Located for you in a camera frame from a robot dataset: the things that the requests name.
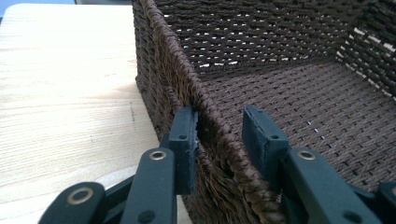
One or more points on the brown woven basket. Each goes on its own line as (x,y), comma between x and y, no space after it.
(280,93)

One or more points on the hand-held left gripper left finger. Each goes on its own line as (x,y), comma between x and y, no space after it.
(186,155)

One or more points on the pale partition panel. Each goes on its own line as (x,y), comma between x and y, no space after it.
(31,2)

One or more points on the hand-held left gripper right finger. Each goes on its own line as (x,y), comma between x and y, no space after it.
(264,143)

